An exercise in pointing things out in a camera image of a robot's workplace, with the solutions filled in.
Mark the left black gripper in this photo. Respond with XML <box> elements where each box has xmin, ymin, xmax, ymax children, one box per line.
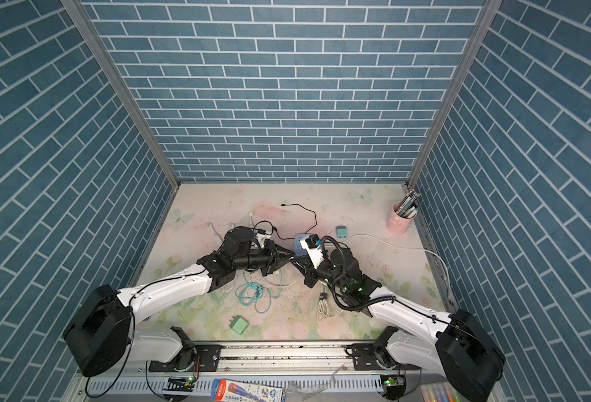
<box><xmin>232</xmin><ymin>240</ymin><xmax>296</xmax><ymax>277</ymax></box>

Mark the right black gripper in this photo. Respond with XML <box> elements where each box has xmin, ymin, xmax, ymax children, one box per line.
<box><xmin>292</xmin><ymin>255</ymin><xmax>351</xmax><ymax>293</ymax></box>

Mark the white charging cable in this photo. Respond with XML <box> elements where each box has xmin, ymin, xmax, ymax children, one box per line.
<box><xmin>254</xmin><ymin>270</ymin><xmax>347</xmax><ymax>323</ymax></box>

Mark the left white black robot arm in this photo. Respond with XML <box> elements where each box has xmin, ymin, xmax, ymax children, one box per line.
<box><xmin>64</xmin><ymin>240</ymin><xmax>295</xmax><ymax>378</ymax></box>

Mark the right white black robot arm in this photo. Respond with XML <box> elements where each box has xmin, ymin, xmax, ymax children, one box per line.
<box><xmin>291</xmin><ymin>236</ymin><xmax>506</xmax><ymax>401</ymax></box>

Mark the green plug adapter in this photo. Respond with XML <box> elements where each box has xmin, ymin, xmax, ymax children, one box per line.
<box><xmin>229</xmin><ymin>316</ymin><xmax>249</xmax><ymax>335</ymax></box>

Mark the teal small plug adapter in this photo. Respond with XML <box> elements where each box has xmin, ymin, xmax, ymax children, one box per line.
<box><xmin>336</xmin><ymin>225</ymin><xmax>348</xmax><ymax>239</ymax></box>

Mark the blue power strip cube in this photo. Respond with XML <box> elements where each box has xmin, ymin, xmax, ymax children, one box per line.
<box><xmin>293</xmin><ymin>234</ymin><xmax>310</xmax><ymax>256</ymax></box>

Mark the pink pen holder cup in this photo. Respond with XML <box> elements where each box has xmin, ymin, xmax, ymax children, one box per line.
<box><xmin>386</xmin><ymin>201</ymin><xmax>418</xmax><ymax>236</ymax></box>

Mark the clear plastic bag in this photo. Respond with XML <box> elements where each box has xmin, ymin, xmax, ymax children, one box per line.
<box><xmin>285</xmin><ymin>364</ymin><xmax>347</xmax><ymax>400</ymax></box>

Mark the red blue package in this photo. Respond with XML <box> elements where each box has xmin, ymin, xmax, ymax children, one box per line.
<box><xmin>211</xmin><ymin>379</ymin><xmax>287</xmax><ymax>402</ymax></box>

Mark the coloured marker set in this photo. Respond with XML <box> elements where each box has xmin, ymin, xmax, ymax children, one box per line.
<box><xmin>420</xmin><ymin>382</ymin><xmax>462</xmax><ymax>402</ymax></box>

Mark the teal coiled charging cable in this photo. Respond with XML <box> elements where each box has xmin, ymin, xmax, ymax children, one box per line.
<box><xmin>234</xmin><ymin>270</ymin><xmax>285</xmax><ymax>315</ymax></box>

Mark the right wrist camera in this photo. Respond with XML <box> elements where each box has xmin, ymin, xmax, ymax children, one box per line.
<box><xmin>307</xmin><ymin>234</ymin><xmax>324</xmax><ymax>270</ymax></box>

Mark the black cable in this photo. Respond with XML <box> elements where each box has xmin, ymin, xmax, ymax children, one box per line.
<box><xmin>271</xmin><ymin>203</ymin><xmax>319</xmax><ymax>241</ymax></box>

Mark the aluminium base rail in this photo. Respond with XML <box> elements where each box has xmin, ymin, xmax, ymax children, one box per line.
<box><xmin>63</xmin><ymin>339</ymin><xmax>507</xmax><ymax>402</ymax></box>

